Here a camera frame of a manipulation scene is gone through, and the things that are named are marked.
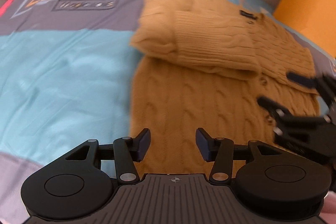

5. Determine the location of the mustard cable-knit sweater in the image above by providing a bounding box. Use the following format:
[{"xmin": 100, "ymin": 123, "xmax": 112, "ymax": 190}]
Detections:
[{"xmin": 130, "ymin": 0, "xmax": 319, "ymax": 174}]

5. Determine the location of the orange headboard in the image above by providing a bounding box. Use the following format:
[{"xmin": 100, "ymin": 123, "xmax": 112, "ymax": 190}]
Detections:
[{"xmin": 273, "ymin": 0, "xmax": 335, "ymax": 58}]

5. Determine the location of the blue and grey duvet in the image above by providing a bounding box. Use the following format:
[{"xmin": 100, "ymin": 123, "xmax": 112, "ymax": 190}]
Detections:
[{"xmin": 0, "ymin": 0, "xmax": 336, "ymax": 224}]

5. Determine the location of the pink bed sheet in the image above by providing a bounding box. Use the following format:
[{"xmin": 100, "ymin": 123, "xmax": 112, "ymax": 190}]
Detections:
[{"xmin": 1, "ymin": 0, "xmax": 25, "ymax": 20}]

